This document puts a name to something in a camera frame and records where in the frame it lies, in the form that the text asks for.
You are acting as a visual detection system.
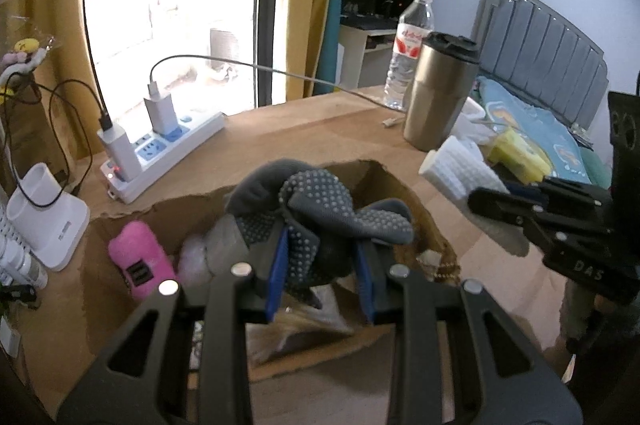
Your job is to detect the white pill bottle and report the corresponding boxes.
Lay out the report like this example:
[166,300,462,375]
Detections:
[0,235,49,291]

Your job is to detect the white cabinet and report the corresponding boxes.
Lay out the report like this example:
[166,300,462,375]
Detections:
[337,17,401,90]

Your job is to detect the steel tumbler with black lid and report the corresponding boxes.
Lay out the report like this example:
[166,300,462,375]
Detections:
[403,31,481,153]

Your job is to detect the cardboard box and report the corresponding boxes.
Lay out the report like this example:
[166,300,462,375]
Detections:
[82,159,463,383]

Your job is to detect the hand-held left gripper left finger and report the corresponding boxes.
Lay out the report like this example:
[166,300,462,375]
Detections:
[56,225,291,425]

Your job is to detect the yellow sponge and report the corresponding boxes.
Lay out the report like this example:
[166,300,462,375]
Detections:
[487,129,551,183]

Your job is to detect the pastel plush toy bundle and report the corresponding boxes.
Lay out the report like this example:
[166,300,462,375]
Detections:
[0,36,51,98]

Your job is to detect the grey dotted glove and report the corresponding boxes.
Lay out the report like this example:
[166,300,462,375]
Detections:
[223,158,416,306]

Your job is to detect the black adapter cable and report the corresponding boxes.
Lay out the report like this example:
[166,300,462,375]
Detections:
[0,282,43,311]

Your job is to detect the white desk lamp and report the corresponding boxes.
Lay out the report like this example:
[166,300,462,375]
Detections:
[0,0,92,273]

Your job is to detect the person's right hand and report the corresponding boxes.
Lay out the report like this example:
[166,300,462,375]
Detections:
[559,277,603,356]

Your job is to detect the black charging cable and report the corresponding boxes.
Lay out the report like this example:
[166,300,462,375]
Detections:
[0,77,113,208]

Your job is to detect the white power strip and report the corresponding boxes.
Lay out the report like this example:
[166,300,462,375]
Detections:
[100,110,226,204]

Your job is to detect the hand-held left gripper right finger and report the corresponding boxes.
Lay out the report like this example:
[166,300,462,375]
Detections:
[352,237,586,425]

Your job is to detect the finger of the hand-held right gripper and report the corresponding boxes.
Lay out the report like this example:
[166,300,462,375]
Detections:
[466,186,612,257]
[505,177,609,217]

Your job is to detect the pink plush toy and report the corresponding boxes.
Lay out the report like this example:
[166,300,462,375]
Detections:
[107,221,178,303]

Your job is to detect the grey padded headboard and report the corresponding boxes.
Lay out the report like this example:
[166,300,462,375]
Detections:
[472,0,610,130]

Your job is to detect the straw-coloured fibre bundle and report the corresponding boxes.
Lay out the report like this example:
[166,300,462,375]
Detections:
[247,290,371,368]

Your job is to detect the brown paper bag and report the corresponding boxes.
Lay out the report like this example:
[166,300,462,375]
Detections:
[0,70,76,186]

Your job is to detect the white charger with red light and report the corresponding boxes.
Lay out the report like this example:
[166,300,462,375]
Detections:
[96,127,141,180]

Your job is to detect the white charging cable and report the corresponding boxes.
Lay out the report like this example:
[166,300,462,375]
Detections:
[148,55,407,126]

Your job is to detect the clear water bottle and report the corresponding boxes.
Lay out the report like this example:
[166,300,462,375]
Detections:
[384,0,435,112]

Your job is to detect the blue printed bed sheet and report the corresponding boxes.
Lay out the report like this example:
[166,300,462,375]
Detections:
[475,77,613,190]

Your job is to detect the white cloth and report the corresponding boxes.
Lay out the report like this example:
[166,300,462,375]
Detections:
[419,135,531,256]

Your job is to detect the black door frame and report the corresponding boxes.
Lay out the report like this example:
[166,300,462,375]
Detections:
[252,0,293,108]

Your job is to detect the clear plastic bag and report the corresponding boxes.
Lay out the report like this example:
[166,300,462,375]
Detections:
[177,225,251,286]

